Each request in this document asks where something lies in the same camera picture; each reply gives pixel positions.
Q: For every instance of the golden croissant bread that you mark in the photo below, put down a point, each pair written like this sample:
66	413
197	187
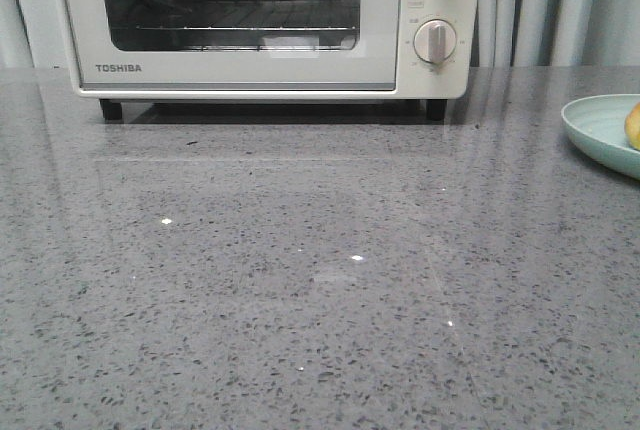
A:
632	127

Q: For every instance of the glass oven door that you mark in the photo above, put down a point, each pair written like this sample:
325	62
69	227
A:
105	63

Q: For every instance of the white Toshiba toaster oven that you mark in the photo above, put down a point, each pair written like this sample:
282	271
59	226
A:
416	80

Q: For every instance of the grey curtain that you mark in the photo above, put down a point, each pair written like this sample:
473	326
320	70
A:
520	33

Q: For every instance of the lower oven knob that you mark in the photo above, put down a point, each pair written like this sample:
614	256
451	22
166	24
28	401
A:
435	41

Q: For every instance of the wire oven rack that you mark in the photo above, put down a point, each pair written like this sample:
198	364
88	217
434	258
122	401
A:
244	25

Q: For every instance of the light green plate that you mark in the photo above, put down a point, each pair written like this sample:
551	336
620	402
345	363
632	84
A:
595	125

